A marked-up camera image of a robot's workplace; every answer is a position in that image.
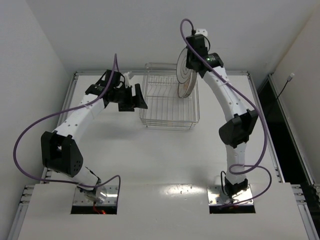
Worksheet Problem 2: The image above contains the white plate with centre emblem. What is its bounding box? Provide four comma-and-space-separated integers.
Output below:
176, 47, 192, 84

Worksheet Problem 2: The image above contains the green rim lettered plate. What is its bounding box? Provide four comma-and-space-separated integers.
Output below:
187, 71, 197, 95

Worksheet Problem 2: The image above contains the metal wire dish rack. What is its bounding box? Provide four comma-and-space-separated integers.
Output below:
139, 62, 200, 130

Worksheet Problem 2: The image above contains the orange sunburst plate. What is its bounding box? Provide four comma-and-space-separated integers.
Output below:
177, 80, 191, 98

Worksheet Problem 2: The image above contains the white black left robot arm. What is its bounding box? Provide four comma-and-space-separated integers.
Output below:
41, 70, 148, 195

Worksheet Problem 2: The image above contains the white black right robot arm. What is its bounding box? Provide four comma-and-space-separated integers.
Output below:
186, 34, 258, 173

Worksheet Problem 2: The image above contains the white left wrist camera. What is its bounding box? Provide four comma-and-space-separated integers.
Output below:
123, 71, 133, 88

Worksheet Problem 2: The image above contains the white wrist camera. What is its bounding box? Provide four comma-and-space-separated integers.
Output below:
193, 28, 208, 37
123, 71, 133, 88

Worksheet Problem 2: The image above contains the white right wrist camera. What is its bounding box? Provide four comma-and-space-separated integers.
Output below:
193, 28, 208, 37

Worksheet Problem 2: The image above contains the aluminium table frame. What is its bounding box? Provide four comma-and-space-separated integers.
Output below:
18, 71, 318, 240

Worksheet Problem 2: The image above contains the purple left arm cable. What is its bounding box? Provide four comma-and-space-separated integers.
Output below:
12, 53, 121, 189

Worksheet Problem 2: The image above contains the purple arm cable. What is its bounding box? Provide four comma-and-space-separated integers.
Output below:
179, 18, 272, 210
12, 53, 121, 189

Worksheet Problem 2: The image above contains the black wall cable with plug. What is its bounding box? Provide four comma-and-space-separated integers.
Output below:
275, 72, 295, 101

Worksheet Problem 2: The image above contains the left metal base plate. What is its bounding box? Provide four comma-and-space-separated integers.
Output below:
72, 185, 119, 207

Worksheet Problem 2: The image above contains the metal base plate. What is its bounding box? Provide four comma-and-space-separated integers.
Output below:
72, 185, 119, 207
206, 184, 256, 206

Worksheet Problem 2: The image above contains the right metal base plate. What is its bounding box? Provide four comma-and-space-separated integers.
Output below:
206, 184, 256, 206

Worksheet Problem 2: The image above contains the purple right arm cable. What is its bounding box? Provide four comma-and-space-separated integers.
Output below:
179, 18, 272, 210

